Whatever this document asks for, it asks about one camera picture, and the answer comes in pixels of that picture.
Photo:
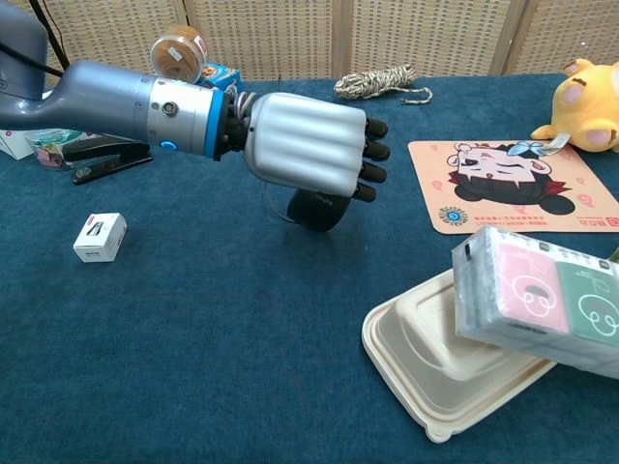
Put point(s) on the black stapler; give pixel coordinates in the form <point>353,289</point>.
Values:
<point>111,157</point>

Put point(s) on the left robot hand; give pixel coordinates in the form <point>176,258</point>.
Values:
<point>304,145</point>

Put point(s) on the beige takeaway container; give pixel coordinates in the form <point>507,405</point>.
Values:
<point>435,367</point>

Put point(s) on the white box with red label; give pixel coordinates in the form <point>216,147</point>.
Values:
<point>12,145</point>

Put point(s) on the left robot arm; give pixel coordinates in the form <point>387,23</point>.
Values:
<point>121,106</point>

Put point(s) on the clear jar of rubber bands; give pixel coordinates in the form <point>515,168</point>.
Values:
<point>176,55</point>

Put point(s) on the blue cookie box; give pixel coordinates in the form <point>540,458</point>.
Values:
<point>220,77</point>

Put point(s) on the multicolour tissue pack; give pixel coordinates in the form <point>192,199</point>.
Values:
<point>532,299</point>

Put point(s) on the black tripod stand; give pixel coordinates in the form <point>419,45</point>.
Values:
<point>48,34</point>

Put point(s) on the black computer mouse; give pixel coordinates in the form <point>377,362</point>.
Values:
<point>314,212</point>

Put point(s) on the yellow plush toy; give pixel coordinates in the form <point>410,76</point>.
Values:
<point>587,106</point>

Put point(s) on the small white staple box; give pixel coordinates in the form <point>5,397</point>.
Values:
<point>99,239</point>

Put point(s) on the blue table cloth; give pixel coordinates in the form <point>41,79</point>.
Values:
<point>217,338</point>

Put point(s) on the cartoon print mouse pad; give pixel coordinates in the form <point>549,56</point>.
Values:
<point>512,193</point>

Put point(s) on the clear jar of colourful clips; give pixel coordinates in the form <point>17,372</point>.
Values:
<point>48,150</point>

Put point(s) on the woven folding screen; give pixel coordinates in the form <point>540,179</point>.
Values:
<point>387,34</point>

